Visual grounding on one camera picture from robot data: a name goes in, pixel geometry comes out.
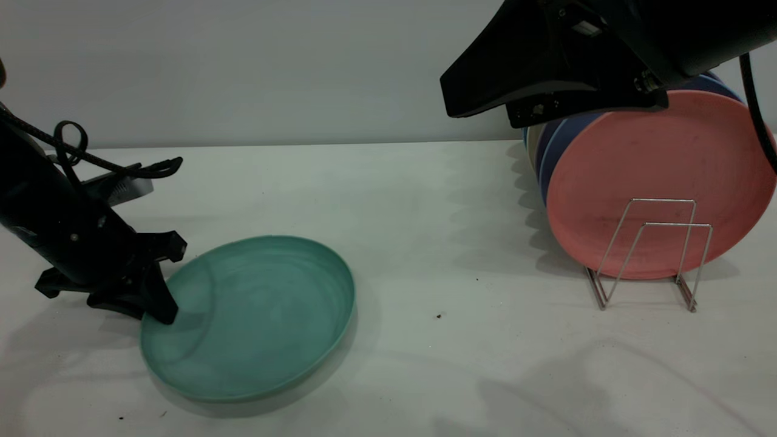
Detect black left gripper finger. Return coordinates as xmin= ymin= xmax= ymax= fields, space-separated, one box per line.
xmin=143 ymin=262 xmax=180 ymax=325
xmin=88 ymin=294 xmax=160 ymax=322

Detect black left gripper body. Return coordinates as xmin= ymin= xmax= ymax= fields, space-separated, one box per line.
xmin=24 ymin=182 xmax=188 ymax=299

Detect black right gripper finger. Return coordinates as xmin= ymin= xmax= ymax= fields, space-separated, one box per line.
xmin=507 ymin=90 xmax=668 ymax=129
xmin=440 ymin=0 xmax=608 ymax=118

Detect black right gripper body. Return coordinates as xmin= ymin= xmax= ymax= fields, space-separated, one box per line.
xmin=546 ymin=0 xmax=677 ymax=93

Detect green plate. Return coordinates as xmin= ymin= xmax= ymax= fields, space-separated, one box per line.
xmin=140 ymin=235 xmax=357 ymax=403

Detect blue plate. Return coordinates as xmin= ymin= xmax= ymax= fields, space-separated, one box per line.
xmin=538 ymin=72 xmax=744 ymax=207

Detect dark purple plate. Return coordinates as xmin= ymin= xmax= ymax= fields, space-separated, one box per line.
xmin=534 ymin=118 xmax=568 ymax=183

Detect beige plate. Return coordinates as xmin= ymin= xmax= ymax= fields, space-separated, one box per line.
xmin=526 ymin=124 xmax=547 ymax=172

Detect pink plate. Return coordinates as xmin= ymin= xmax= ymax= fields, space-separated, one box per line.
xmin=545 ymin=90 xmax=777 ymax=281

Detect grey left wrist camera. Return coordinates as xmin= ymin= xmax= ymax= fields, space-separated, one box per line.
xmin=82 ymin=163 xmax=154 ymax=207

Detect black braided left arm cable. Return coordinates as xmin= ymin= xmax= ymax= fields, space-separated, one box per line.
xmin=0 ymin=103 xmax=184 ymax=189

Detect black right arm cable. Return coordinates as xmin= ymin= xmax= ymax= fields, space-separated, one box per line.
xmin=739 ymin=53 xmax=777 ymax=175

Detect metal wire plate rack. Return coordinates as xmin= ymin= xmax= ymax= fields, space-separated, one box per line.
xmin=586 ymin=198 xmax=714 ymax=313

